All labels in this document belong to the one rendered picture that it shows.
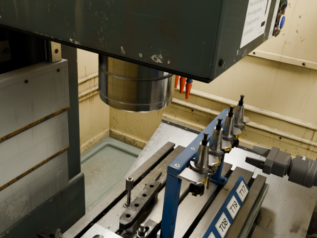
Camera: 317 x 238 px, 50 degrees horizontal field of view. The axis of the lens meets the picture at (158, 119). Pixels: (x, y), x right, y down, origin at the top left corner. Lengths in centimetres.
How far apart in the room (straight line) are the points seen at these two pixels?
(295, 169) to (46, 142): 81
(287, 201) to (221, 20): 133
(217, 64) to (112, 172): 157
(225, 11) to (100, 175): 160
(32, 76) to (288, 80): 110
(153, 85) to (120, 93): 6
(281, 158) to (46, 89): 78
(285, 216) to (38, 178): 107
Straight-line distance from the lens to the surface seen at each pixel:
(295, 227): 167
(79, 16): 60
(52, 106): 118
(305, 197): 174
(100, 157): 213
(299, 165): 113
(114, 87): 65
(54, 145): 126
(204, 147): 96
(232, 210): 131
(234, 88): 174
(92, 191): 188
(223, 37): 50
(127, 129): 217
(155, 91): 65
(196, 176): 96
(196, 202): 137
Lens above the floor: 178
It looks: 28 degrees down
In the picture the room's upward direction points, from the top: 5 degrees clockwise
